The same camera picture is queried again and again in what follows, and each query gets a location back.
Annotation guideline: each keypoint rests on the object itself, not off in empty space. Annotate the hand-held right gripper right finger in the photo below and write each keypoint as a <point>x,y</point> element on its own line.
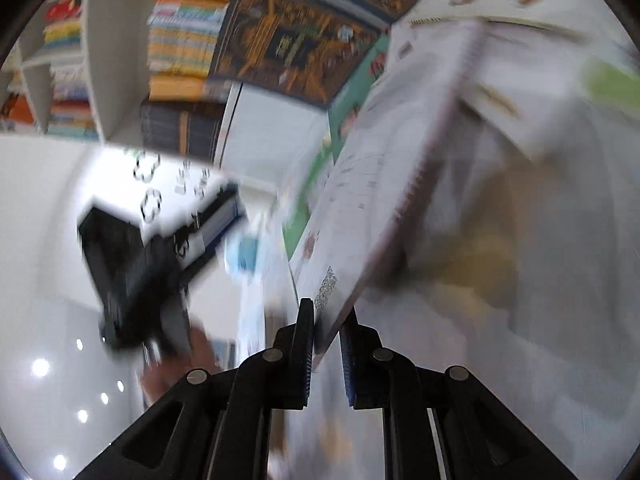
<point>348,360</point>

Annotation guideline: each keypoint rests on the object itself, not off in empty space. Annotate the ceiling spotlights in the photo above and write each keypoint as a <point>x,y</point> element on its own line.
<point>40,367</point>

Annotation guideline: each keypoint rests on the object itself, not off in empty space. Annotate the green book with girl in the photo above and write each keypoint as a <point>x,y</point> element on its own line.
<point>357,75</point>

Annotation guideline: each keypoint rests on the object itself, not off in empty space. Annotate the row of colourful shelf books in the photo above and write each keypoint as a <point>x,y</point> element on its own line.
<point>17,105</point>
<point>65,15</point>
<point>70,105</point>
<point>185,45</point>

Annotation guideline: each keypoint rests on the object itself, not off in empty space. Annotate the teal cartoon book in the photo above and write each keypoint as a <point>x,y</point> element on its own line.
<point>375,185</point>

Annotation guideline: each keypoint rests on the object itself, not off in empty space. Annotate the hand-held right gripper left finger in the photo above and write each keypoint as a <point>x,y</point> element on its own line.
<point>306,360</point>

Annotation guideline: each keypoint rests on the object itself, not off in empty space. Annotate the white bookshelf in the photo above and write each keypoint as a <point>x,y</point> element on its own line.
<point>105,60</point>

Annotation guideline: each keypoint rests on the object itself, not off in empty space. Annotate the large green book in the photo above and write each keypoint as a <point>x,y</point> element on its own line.
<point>302,200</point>

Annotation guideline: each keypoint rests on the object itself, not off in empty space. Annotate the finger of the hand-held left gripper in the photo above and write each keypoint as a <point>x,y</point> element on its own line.
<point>215,225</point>

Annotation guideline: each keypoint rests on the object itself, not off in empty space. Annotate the row of dark hardcover volumes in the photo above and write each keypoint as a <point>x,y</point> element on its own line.
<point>180,130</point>

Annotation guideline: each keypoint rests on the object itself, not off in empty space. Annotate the person's left hand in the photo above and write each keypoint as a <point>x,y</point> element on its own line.
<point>200,347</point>

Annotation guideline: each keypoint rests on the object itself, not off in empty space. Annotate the blue tissue pack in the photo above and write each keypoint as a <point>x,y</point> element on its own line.
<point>245,255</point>

